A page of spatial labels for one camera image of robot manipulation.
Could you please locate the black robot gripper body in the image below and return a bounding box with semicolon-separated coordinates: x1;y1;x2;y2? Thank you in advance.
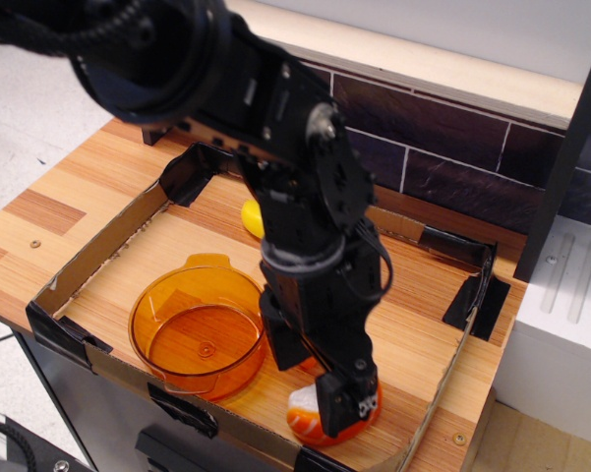
261;233;392;373

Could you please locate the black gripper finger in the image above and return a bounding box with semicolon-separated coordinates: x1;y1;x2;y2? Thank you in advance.
260;289;320;372
315;363;380;439

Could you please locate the salmon sushi toy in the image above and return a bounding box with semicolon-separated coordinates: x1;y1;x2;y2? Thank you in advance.
286;383;383;446

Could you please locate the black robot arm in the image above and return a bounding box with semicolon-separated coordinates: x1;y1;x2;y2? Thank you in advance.
0;1;392;438

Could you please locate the orange transparent plastic pot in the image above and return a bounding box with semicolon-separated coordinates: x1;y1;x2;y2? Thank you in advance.
129;254;266;402

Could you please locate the orange toy carrot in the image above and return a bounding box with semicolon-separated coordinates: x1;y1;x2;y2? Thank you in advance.
298;356;318;371

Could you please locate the yellow toy banana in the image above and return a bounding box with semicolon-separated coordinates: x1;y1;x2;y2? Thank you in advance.
241;200;265;239

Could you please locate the dark brick backsplash panel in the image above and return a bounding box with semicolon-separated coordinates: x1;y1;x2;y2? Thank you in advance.
303;58;584;234

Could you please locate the white grooved side counter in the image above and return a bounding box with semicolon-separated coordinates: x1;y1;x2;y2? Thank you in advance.
495;216;591;442

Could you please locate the light wooden shelf board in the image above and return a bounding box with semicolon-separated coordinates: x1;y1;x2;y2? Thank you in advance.
226;1;583;130

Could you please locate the black vertical post left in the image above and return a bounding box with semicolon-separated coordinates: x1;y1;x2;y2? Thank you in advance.
142;127;171;147

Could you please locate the black vertical post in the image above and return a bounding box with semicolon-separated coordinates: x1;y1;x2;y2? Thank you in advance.
514;67;591;282
142;127;171;147

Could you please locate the black vertical post right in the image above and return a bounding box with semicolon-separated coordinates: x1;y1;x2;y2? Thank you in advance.
514;67;591;282

